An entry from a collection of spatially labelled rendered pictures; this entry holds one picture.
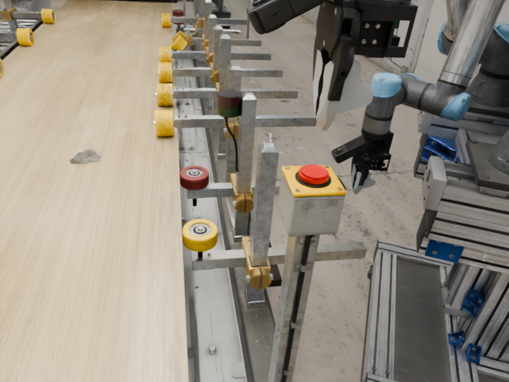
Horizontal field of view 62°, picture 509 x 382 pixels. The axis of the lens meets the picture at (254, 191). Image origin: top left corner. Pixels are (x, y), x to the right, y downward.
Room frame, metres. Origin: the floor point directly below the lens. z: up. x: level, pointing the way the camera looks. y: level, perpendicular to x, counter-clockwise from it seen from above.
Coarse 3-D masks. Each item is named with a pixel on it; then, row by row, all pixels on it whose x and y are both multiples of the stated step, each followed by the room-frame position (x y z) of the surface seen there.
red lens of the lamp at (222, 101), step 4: (220, 96) 0.95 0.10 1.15; (240, 96) 0.96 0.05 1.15; (220, 100) 0.94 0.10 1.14; (224, 100) 0.94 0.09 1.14; (228, 100) 0.94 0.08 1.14; (232, 100) 0.94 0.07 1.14; (236, 100) 0.94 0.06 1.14; (240, 100) 0.96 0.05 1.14; (220, 104) 0.94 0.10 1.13; (224, 104) 0.94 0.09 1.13; (228, 104) 0.94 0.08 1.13; (232, 104) 0.94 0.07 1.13; (236, 104) 0.94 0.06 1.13; (240, 104) 0.96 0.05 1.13
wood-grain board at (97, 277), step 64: (64, 64) 1.83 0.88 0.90; (128, 64) 1.90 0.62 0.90; (0, 128) 1.17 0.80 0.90; (64, 128) 1.20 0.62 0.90; (128, 128) 1.24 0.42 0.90; (0, 192) 0.83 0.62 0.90; (64, 192) 0.86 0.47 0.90; (128, 192) 0.88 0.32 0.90; (0, 256) 0.61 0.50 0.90; (64, 256) 0.63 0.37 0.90; (128, 256) 0.64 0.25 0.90; (0, 320) 0.46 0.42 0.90; (64, 320) 0.47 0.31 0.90; (128, 320) 0.48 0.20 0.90
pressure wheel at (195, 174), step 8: (184, 168) 1.00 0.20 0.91; (192, 168) 1.01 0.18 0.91; (200, 168) 1.01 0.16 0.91; (184, 176) 0.96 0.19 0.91; (192, 176) 0.97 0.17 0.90; (200, 176) 0.97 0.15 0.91; (208, 176) 0.98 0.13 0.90; (184, 184) 0.95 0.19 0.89; (192, 184) 0.95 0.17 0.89; (200, 184) 0.95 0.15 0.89; (192, 200) 0.99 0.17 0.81
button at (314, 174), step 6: (300, 168) 0.49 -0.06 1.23; (306, 168) 0.48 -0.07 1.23; (312, 168) 0.48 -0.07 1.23; (318, 168) 0.49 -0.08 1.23; (324, 168) 0.49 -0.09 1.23; (300, 174) 0.47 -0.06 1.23; (306, 174) 0.47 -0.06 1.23; (312, 174) 0.47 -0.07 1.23; (318, 174) 0.47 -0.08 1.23; (324, 174) 0.47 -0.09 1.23; (306, 180) 0.46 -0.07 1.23; (312, 180) 0.46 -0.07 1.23; (318, 180) 0.46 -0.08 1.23; (324, 180) 0.46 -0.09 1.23
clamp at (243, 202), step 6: (234, 174) 1.05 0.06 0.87; (234, 180) 1.02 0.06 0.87; (234, 186) 0.99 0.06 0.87; (234, 192) 0.96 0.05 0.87; (252, 192) 0.97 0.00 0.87; (234, 198) 0.96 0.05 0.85; (240, 198) 0.94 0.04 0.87; (246, 198) 0.94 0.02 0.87; (252, 198) 0.96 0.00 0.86; (234, 204) 0.94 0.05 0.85; (240, 204) 0.93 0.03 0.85; (246, 204) 0.93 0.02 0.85; (252, 204) 0.94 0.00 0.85; (240, 210) 0.93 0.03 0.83; (246, 210) 0.93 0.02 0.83
